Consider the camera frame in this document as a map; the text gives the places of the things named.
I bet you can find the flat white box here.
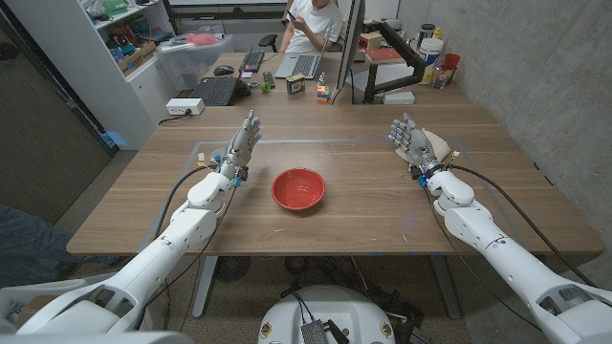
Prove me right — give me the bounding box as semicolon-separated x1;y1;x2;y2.
382;90;416;106

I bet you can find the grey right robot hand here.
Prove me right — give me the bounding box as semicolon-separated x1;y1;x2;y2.
388;113;444;179

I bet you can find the red book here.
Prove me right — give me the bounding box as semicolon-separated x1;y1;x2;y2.
365;47;404;63

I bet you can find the pink flat package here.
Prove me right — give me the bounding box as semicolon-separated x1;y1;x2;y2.
185;32;219;47

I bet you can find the black lidded thermos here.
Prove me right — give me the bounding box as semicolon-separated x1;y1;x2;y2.
416;23;437;49

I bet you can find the white shelf cabinet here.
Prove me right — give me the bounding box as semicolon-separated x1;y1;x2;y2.
4;0;181;152

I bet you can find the cardboard box with clutter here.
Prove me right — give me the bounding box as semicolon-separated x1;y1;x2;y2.
117;40;158;73

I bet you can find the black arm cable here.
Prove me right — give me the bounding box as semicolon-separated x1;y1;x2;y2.
152;164;214;240
447;163;599;288

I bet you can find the person in white shirt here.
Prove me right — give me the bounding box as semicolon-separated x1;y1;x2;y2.
278;0;344;54

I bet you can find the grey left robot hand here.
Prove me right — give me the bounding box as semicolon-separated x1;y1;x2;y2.
217;109;263;182

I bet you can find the black floor fan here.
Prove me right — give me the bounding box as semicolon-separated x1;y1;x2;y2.
214;256;252;283

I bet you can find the black keyboard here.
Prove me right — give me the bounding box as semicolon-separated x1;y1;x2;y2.
238;47;266;74

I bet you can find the black laptop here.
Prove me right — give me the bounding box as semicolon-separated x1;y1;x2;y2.
189;75;240;107

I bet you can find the clear glass jar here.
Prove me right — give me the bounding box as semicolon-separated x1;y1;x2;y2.
431;65;455;90

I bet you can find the grey table leg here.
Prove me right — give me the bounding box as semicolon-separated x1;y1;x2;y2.
429;254;463;320
191;256;219;319

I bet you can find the small printed tin box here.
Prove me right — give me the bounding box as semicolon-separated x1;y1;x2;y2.
285;73;307;96

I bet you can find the clear plastic storage bin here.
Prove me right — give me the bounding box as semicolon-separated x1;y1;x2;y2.
155;32;234;92

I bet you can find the white plastic tub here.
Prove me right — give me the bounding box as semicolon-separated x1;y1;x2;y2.
418;37;446;68

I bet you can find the red bowl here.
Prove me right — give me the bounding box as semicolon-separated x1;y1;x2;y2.
271;167;327;211

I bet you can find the computer monitor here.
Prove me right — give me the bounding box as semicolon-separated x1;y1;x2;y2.
336;0;367;91

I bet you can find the beige folded cloth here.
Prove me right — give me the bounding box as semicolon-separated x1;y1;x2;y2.
394;127;451;163

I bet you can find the brown cardboard floor box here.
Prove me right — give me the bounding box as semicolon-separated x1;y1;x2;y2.
16;295;54;326

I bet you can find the black office chair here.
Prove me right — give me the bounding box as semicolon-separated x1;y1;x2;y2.
258;33;279;54

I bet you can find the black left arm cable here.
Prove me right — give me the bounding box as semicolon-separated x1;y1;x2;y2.
152;164;214;240

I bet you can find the small cardboard box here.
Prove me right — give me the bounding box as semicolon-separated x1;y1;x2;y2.
358;32;383;53

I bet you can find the white power strip box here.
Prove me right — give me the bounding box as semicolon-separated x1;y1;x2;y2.
164;97;206;117

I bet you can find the person leg in jeans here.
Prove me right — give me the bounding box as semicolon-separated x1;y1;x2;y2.
0;204;120;288

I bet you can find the silver laptop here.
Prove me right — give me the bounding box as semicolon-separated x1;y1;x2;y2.
273;21;334;80

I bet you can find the white robot torso base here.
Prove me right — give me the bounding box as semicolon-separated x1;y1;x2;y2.
257;285;397;344

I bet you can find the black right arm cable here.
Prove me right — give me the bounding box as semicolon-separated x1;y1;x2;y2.
447;163;599;288

